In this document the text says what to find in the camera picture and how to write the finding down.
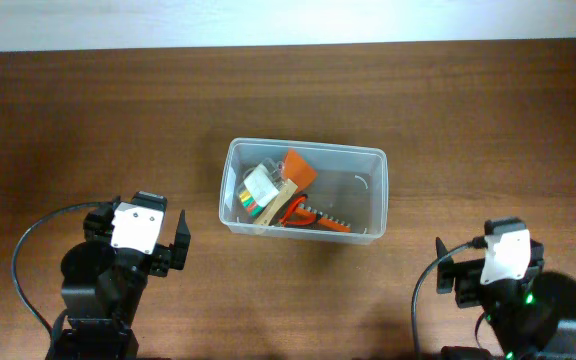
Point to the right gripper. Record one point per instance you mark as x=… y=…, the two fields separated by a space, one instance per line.
x=468 y=275

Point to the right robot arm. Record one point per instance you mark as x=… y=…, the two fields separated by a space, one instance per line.
x=531 y=311

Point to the red black pliers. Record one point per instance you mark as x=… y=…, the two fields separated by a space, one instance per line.
x=288 y=218

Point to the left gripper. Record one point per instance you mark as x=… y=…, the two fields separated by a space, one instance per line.
x=176 y=253

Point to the orange scraper wooden handle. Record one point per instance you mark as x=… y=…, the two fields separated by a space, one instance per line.
x=296 y=175

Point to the clear plastic container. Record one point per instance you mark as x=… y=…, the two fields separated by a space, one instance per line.
x=352 y=187

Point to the orange socket rail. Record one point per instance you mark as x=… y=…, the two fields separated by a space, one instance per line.
x=335 y=222

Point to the clear case coloured screwdriver bits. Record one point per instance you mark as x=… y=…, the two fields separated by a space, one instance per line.
x=259 y=187

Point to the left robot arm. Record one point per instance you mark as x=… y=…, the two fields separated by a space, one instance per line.
x=104 y=277

